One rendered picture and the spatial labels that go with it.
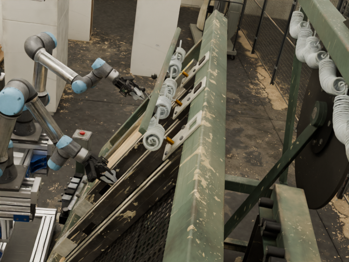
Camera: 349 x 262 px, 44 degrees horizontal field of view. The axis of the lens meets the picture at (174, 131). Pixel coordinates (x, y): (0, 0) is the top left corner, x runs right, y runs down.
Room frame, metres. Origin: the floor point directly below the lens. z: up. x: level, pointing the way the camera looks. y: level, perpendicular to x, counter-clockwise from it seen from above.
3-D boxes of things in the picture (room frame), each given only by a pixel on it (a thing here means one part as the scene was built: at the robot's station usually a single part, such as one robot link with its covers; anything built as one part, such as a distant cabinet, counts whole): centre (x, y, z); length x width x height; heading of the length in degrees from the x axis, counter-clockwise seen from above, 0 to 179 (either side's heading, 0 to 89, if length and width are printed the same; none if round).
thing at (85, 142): (2.66, 0.65, 0.84); 0.12 x 0.12 x 0.18; 89
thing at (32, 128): (2.41, 0.98, 1.09); 0.15 x 0.15 x 0.10
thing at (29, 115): (2.42, 0.97, 1.20); 0.13 x 0.12 x 0.14; 162
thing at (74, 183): (2.22, 0.59, 0.69); 0.50 x 0.14 x 0.24; 179
